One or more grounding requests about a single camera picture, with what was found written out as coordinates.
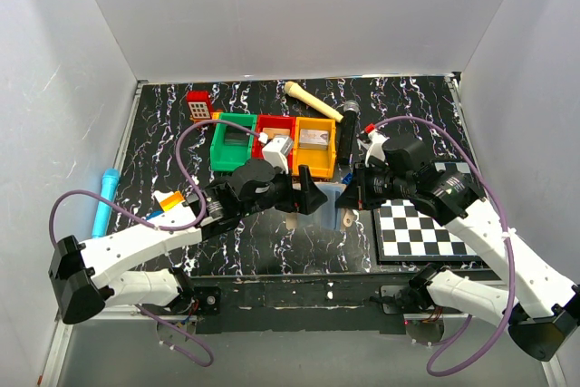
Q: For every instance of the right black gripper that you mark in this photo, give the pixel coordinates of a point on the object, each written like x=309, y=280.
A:
x=361, y=185

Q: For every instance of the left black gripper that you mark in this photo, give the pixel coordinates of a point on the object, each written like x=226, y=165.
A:
x=294, y=193

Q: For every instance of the beige leather card holder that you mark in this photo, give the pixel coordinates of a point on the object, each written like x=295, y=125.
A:
x=317, y=215

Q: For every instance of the blue plastic card sleeves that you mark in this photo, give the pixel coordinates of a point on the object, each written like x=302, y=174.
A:
x=328, y=208

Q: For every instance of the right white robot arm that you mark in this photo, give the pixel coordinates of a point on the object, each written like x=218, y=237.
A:
x=543, y=313

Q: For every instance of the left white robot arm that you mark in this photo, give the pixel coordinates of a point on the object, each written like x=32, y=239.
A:
x=88, y=276

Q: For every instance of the card box in yellow bin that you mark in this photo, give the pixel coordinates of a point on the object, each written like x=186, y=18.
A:
x=313, y=139

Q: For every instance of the card box in red bin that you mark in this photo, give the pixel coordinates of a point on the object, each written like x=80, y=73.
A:
x=269, y=133

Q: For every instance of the blue toy brick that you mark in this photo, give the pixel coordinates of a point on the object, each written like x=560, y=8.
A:
x=347, y=178

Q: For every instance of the yellow plastic bin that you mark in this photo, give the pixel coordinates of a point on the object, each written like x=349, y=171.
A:
x=321, y=161

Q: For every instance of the black white chessboard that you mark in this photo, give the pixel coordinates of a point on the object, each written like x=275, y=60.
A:
x=402, y=234

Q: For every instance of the black microphone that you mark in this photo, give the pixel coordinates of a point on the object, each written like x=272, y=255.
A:
x=348, y=123

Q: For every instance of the red plastic bin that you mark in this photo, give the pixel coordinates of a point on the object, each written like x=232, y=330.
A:
x=274, y=125

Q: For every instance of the green plastic bin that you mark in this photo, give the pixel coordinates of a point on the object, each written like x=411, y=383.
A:
x=231, y=147

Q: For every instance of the yellow green toy block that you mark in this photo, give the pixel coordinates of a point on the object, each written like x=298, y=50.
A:
x=166, y=201

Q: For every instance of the red toy block building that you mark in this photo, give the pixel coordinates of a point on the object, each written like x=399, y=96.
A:
x=200, y=106

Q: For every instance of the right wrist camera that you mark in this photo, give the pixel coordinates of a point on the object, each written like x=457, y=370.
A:
x=372, y=141

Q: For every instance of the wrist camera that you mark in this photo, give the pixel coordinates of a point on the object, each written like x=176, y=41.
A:
x=372, y=141
x=276, y=152

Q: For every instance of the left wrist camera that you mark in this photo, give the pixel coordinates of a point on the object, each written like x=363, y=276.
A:
x=276, y=152

